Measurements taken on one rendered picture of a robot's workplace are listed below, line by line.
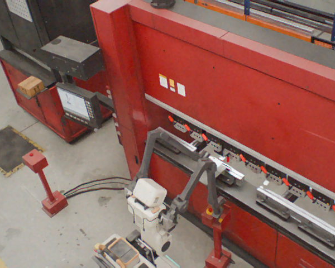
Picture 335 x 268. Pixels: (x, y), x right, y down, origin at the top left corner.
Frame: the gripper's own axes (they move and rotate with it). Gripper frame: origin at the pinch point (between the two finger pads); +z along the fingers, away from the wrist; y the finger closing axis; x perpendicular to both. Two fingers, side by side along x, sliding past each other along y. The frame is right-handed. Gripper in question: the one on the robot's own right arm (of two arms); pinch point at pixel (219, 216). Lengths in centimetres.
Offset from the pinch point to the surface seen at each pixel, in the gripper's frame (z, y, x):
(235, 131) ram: -61, 48, 1
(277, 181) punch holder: -34, 34, -39
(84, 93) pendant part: -77, 23, 135
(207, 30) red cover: -137, 72, 24
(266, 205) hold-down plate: -4.4, 24.9, -31.8
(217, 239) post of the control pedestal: 34.7, -7.8, 3.5
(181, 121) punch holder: -38, 52, 61
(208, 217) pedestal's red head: 1.1, -4.1, 8.1
